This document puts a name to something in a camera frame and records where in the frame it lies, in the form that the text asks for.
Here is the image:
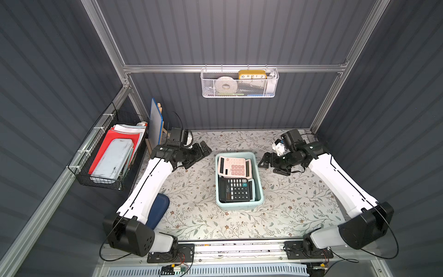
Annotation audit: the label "blue calculator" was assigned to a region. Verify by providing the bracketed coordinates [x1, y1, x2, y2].
[251, 179, 260, 202]

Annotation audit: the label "pink calculator back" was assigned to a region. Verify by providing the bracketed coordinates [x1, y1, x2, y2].
[217, 156, 252, 179]

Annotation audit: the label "mint green storage box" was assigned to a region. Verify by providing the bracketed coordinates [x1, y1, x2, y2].
[215, 152, 264, 211]

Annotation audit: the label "black calculator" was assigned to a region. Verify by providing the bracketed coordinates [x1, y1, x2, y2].
[218, 177, 253, 203]

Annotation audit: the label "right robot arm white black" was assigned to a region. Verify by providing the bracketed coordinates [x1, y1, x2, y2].
[258, 142, 394, 252]

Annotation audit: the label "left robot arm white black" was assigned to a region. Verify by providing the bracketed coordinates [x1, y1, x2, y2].
[103, 141, 212, 257]

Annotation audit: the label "wooden easel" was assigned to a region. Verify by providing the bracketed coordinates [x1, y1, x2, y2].
[145, 102, 167, 155]

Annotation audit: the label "blue framed whiteboard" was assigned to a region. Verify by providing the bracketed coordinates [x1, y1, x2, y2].
[148, 98, 163, 148]

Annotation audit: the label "navy blue case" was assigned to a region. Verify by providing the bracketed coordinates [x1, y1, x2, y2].
[145, 193, 170, 230]

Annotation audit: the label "white papers in basket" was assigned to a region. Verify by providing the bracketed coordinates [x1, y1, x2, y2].
[111, 121, 148, 153]

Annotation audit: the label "red folder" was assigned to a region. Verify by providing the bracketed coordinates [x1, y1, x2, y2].
[88, 129, 138, 174]

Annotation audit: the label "white pencil case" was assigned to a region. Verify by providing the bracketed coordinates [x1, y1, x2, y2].
[90, 138, 133, 184]

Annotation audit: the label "white tape roll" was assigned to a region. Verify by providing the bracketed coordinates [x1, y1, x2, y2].
[215, 76, 238, 94]

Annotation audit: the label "yellow clock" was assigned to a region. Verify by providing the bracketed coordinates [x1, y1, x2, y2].
[238, 69, 267, 80]

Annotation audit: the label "small circuit board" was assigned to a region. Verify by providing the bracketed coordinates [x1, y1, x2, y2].
[159, 264, 188, 276]

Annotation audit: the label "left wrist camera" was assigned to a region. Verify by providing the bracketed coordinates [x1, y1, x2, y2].
[166, 128, 193, 148]

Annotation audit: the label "black wire side basket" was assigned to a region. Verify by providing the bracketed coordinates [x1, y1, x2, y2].
[68, 109, 148, 190]

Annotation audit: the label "white wire wall basket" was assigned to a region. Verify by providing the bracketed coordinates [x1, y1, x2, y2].
[200, 66, 280, 98]

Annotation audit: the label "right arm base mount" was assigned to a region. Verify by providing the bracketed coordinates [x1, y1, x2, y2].
[283, 240, 334, 262]

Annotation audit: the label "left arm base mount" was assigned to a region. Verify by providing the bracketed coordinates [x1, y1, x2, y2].
[147, 244, 195, 264]

